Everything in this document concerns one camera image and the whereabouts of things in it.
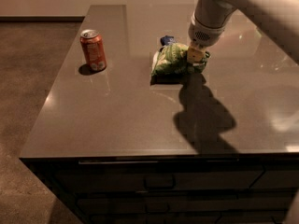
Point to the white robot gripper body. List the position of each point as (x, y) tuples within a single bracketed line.
[(204, 34)]

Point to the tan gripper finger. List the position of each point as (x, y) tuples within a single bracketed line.
[(195, 53)]

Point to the green jalapeno chip bag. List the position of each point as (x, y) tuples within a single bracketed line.
[(172, 60)]

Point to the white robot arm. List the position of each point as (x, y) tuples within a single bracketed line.
[(278, 19)]

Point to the blue rxbar blueberry wrapper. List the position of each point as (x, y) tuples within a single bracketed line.
[(167, 40)]

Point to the orange soda can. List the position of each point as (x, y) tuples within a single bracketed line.
[(93, 49)]

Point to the dark cabinet with drawers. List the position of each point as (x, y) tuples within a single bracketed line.
[(249, 191)]

